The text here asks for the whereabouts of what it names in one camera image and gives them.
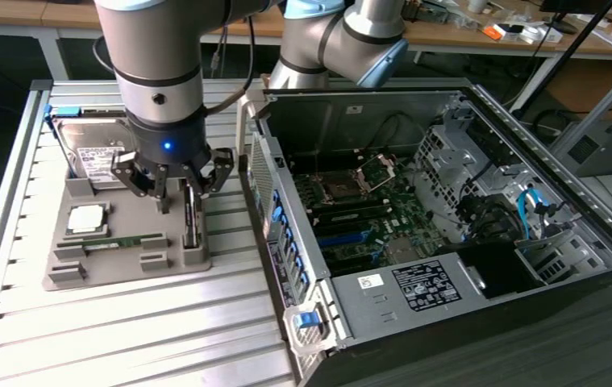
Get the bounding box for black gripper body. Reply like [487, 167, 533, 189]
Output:
[127, 108, 215, 177]

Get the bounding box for black graphics card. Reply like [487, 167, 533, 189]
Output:
[181, 179, 204, 249]

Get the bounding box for hard disk in blue carrier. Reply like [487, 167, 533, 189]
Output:
[44, 105, 140, 191]

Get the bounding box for silver CPU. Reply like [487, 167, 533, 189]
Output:
[65, 205, 108, 235]

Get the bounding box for green RAM stick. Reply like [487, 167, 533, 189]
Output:
[60, 235, 161, 249]

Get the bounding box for grey parts rack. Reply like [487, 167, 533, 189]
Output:
[41, 132, 215, 292]

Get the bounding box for CPU socket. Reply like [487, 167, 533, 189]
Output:
[319, 171, 364, 201]

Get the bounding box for metal socket cover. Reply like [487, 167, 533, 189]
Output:
[356, 155, 397, 190]

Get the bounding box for black open PC case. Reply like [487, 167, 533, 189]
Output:
[235, 76, 612, 387]

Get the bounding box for green motherboard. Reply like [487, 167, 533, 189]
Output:
[288, 159, 447, 275]

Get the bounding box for silver chipset heatsink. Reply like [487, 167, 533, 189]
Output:
[388, 237, 425, 261]

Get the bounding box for blue case release latch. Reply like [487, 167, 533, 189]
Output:
[291, 310, 320, 331]

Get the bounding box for wooden desk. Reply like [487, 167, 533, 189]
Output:
[0, 0, 612, 61]

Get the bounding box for grey power supply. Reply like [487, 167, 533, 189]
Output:
[329, 252, 487, 339]

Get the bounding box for orange small box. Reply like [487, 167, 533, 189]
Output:
[483, 23, 521, 42]

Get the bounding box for grey disk bay tray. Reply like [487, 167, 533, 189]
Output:
[515, 233, 595, 285]

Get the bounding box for white small box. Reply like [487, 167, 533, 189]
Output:
[520, 24, 564, 44]

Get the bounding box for black slanted pole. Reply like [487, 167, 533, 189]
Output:
[509, 0, 612, 119]

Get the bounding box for grey cabinet box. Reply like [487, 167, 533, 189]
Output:
[549, 116, 612, 178]

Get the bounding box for black monitor stand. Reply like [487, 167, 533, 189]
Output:
[539, 0, 580, 34]

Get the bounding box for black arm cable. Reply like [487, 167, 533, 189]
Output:
[197, 0, 264, 119]

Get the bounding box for black sleeved power wires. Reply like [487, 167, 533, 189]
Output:
[453, 177, 521, 243]

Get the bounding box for light blue disk wire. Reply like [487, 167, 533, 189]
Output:
[516, 185, 548, 243]

